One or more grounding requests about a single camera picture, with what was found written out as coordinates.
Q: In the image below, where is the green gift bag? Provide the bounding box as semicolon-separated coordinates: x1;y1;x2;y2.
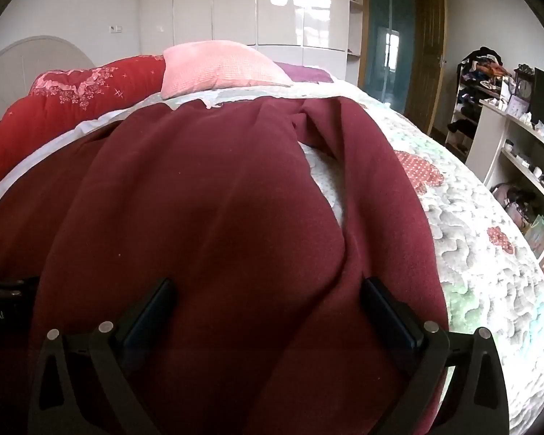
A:
523;215;544;254

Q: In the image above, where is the pink bag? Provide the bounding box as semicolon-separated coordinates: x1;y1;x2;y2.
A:
490;182;538;232

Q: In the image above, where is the red patterned pillow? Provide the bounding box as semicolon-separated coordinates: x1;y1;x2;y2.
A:
0;54;166;191

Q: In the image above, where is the white heart-patterned quilt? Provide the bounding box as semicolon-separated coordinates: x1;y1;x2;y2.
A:
0;79;544;433

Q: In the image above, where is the white shoe rack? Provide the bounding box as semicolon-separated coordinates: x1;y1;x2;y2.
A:
445;72;504;159

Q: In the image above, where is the white glossy wardrobe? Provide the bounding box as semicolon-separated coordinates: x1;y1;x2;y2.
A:
140;0;361;87

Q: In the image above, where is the white headboard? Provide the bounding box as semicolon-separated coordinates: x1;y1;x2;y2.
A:
0;35;96;87

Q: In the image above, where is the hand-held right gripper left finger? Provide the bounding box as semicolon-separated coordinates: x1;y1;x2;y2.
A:
27;277;178;435

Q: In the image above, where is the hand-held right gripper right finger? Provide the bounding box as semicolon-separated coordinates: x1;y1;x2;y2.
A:
360;277;511;435

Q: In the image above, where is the table clock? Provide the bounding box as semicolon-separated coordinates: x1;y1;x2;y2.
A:
513;66;533;100

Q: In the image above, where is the maroon garment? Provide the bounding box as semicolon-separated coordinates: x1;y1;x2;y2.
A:
0;95;452;435

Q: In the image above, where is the wooden door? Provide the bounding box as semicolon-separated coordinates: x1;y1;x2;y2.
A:
403;0;449;137

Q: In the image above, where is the purple pillow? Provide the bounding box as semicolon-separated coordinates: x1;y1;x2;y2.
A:
272;61;335;84

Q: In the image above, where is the pile of clothes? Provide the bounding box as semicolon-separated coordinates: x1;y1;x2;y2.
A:
458;46;513;83

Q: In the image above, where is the teal glass door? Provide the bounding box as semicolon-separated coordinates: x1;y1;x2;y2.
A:
357;0;418;114

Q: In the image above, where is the pink pillow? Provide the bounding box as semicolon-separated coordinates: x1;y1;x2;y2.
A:
161;40;294;100

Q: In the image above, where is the white shelf unit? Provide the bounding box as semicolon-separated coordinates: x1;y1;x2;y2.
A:
465;97;544;264

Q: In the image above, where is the white bed sheet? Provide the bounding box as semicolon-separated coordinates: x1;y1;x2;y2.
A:
0;109;132;211

